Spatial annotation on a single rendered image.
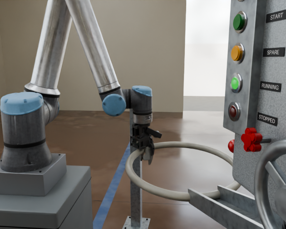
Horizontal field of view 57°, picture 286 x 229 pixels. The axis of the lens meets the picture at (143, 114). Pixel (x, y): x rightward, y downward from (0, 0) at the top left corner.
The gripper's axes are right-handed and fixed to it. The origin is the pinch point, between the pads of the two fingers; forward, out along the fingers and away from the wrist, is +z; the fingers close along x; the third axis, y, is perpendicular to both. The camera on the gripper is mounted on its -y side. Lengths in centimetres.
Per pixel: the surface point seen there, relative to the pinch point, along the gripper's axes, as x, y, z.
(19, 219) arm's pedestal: 4, 62, 0
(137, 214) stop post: -51, -37, 78
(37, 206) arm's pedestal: 6, 56, -3
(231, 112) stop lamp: 64, 39, -45
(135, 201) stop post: -53, -37, 66
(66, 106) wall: -566, -233, 116
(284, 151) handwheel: 77, 50, -45
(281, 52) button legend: 72, 41, -55
